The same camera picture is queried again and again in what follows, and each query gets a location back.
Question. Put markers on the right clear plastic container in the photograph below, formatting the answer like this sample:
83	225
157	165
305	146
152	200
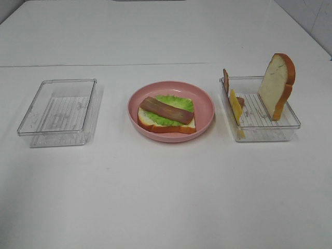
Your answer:
255	124

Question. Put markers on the pink round plate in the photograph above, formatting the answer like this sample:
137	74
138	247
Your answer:
203	108

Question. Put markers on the clear plastic container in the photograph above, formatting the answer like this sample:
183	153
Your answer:
255	124
63	112

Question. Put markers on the left clear plastic container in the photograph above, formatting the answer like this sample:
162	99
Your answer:
63	112

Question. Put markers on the bacon strip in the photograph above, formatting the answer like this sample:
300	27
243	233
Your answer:
226	86
166	111

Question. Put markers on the green lettuce leaf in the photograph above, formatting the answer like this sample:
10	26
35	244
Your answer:
175	101

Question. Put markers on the bread slice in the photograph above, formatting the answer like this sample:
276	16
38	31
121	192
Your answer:
277	84
187	128

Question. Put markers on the yellow cheese slice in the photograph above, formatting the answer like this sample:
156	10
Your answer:
237	104

